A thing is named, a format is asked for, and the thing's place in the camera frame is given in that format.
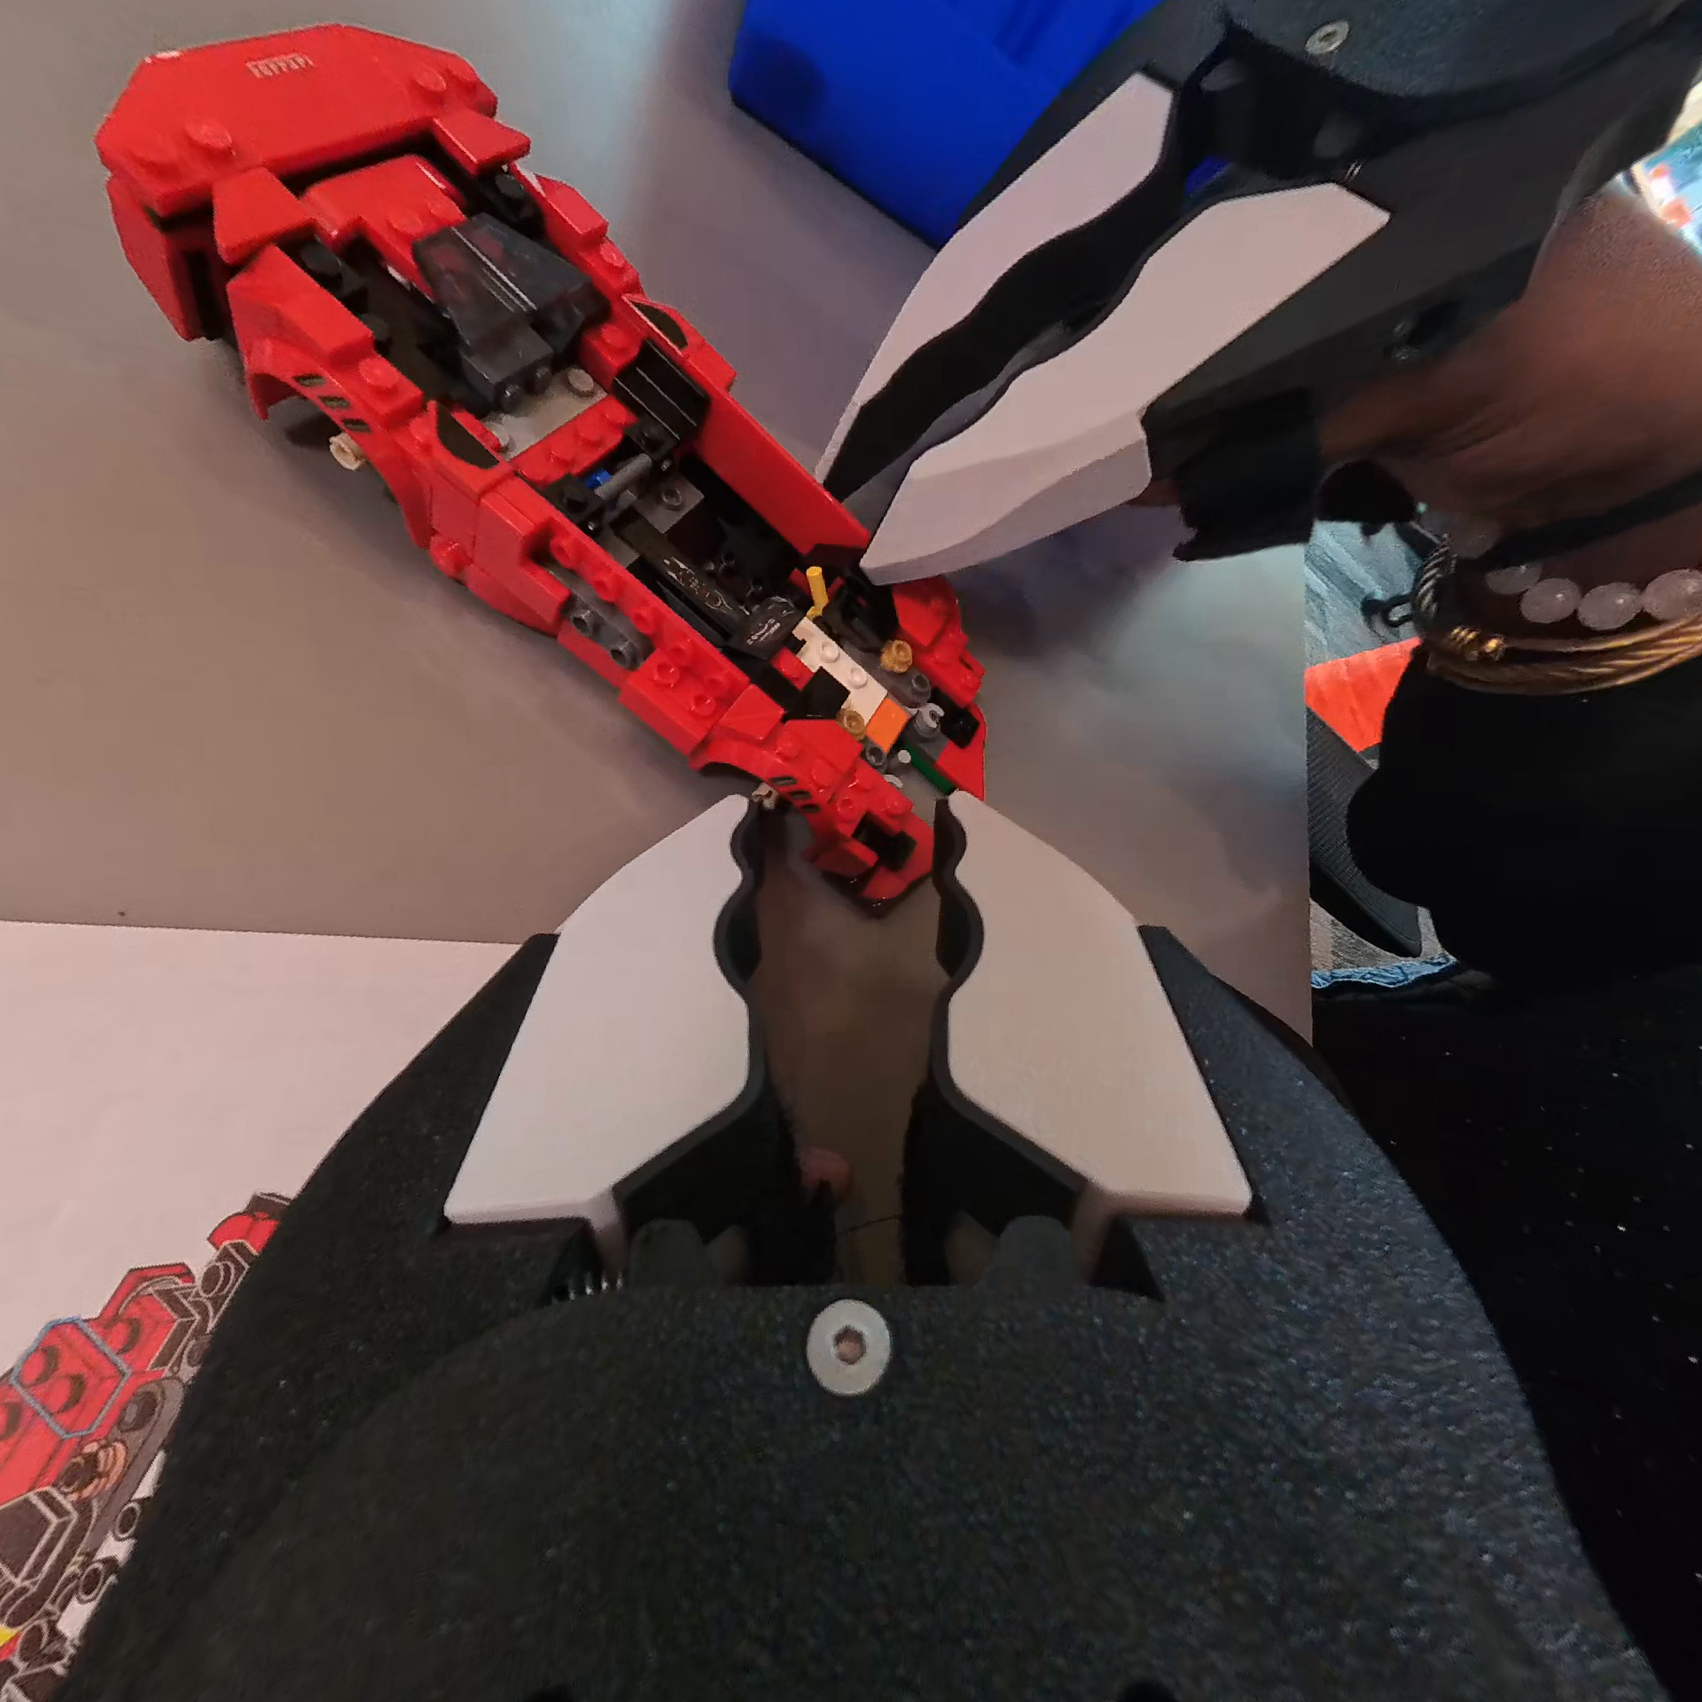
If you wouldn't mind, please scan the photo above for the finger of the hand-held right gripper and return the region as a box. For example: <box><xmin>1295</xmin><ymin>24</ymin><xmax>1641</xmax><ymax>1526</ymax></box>
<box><xmin>859</xmin><ymin>183</ymin><xmax>1394</xmax><ymax>588</ymax></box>
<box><xmin>814</xmin><ymin>71</ymin><xmax>1185</xmax><ymax>521</ymax></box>

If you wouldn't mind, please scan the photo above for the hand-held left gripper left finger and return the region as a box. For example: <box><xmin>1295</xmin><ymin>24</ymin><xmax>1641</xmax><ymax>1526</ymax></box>
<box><xmin>442</xmin><ymin>792</ymin><xmax>773</xmax><ymax>1266</ymax></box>

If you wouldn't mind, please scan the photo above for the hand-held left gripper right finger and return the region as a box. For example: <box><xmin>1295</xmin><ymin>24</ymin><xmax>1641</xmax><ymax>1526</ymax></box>
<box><xmin>928</xmin><ymin>796</ymin><xmax>1262</xmax><ymax>1223</ymax></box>

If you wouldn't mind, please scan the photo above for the red toy brick car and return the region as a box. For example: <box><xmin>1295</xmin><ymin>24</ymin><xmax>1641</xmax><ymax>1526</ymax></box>
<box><xmin>93</xmin><ymin>24</ymin><xmax>989</xmax><ymax>920</ymax></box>

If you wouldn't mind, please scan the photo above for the person's right forearm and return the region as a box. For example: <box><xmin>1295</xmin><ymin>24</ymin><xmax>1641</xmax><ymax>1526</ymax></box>
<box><xmin>1349</xmin><ymin>653</ymin><xmax>1702</xmax><ymax>987</ymax></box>

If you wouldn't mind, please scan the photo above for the person's right hand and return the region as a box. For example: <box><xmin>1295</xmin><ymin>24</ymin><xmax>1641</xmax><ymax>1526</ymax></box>
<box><xmin>1313</xmin><ymin>187</ymin><xmax>1702</xmax><ymax>566</ymax></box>

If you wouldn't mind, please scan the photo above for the blue plastic bin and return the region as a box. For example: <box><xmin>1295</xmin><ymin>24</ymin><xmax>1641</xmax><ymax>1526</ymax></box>
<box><xmin>729</xmin><ymin>0</ymin><xmax>1172</xmax><ymax>248</ymax></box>

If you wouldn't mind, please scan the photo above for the white instruction booklet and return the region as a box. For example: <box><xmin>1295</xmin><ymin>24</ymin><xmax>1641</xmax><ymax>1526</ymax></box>
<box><xmin>0</xmin><ymin>920</ymin><xmax>527</xmax><ymax>1702</ymax></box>

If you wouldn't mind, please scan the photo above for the black hair tie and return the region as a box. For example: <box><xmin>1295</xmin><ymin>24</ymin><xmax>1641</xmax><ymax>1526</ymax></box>
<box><xmin>1457</xmin><ymin>480</ymin><xmax>1702</xmax><ymax>561</ymax></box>

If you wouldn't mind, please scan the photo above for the gold cable bracelet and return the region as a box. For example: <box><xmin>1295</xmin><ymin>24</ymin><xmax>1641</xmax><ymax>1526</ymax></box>
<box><xmin>1409</xmin><ymin>545</ymin><xmax>1702</xmax><ymax>696</ymax></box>

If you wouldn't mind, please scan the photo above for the white bead bracelet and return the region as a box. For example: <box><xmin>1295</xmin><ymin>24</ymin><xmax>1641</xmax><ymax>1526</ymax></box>
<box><xmin>1457</xmin><ymin>525</ymin><xmax>1702</xmax><ymax>633</ymax></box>

